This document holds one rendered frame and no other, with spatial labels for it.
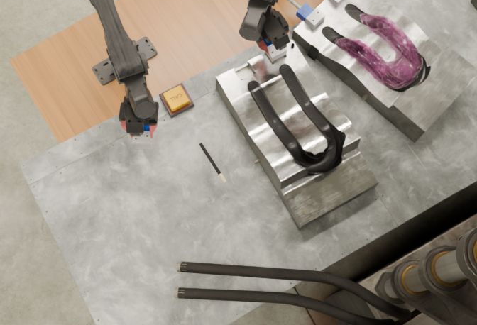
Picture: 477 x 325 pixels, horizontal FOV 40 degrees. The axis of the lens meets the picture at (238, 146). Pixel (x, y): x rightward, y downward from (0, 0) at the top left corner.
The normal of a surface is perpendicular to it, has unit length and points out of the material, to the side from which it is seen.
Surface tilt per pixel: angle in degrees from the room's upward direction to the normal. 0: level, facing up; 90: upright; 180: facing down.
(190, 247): 0
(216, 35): 0
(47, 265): 0
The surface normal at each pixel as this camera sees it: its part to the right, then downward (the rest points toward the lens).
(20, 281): 0.02, -0.29
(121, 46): 0.11, -0.07
